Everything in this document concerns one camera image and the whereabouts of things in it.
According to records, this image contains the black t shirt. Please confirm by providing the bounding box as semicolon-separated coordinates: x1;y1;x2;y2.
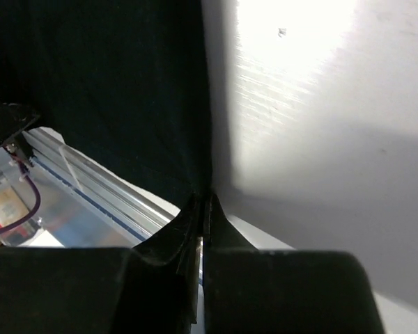
0;1;212;207

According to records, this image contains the aluminium mounting rail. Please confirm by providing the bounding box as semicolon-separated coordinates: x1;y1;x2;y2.
0;128;178;248

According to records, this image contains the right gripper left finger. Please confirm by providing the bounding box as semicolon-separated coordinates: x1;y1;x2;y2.
0;196;201;333

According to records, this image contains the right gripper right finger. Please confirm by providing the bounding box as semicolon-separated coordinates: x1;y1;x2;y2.
203;195;384;333

